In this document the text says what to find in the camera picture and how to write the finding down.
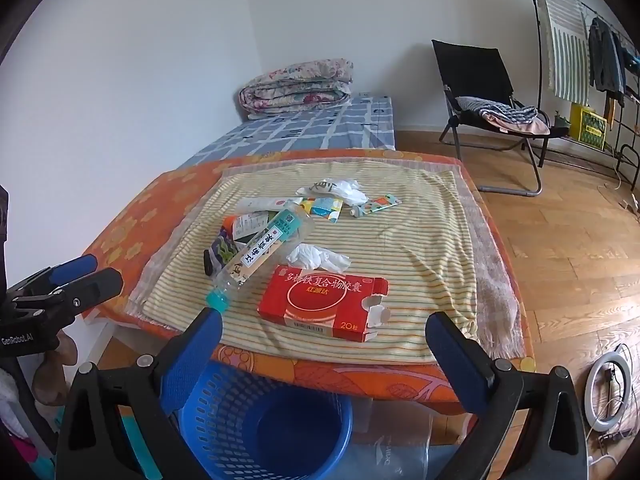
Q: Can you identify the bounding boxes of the blue green snack packet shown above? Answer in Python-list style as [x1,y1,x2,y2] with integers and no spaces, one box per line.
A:
[203,226,246,278]

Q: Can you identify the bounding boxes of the red medicine box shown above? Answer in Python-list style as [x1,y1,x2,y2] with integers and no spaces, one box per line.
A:
[257,266,392,342]

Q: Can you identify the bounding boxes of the orange plastic cap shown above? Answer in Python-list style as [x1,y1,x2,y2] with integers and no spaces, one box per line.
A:
[221,216,235,235]

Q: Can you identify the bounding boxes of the white tissue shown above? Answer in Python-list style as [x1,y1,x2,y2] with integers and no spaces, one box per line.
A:
[285,244,352,274]

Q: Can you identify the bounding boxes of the clear plastic bottle teal cap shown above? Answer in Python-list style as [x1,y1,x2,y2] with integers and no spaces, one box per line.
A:
[206,200,314,313]

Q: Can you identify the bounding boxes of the white plastic bag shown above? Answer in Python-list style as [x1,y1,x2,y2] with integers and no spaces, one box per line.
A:
[296,178,369,206]

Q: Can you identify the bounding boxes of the blue plastic trash basket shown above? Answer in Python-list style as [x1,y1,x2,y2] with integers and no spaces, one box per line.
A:
[177,361,354,479]

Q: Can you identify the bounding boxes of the grey plaid blanket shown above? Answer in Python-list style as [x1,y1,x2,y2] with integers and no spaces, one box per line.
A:
[129,165,525,358]

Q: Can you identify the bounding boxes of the yellow striped towel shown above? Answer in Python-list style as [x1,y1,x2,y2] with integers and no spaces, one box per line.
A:
[141,158,477,364]

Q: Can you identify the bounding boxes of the small colourful wrapper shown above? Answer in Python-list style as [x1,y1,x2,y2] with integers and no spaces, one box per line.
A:
[350,194,402,218]

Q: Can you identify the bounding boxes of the striped clothes on chair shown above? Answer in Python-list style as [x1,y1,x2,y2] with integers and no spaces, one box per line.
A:
[457,96,550,136]

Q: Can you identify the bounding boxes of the blue checked mattress sheet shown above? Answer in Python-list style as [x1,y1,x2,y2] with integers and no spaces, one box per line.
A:
[182,94,396,167]

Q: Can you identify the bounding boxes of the yellow green crate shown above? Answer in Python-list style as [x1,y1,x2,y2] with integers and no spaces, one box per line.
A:
[570,103,608,151]

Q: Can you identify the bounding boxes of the black folding chair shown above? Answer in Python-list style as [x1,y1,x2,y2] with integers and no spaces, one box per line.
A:
[432,40,570,197]

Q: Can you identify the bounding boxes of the black clothes drying rack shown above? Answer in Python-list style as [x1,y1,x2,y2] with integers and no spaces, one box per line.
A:
[532,0,639,193]

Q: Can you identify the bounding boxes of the folded floral quilt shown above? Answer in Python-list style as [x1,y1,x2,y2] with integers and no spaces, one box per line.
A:
[238,58,354,118]

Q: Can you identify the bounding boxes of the dark hanging jacket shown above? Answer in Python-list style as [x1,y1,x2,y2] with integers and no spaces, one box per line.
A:
[588,16,626,106]

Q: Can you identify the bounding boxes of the green striped hanging towel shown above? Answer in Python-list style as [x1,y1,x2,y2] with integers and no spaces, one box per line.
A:
[537,0,590,106]

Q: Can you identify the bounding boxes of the white ring light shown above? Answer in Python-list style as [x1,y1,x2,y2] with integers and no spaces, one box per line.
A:
[582,350,632,434]

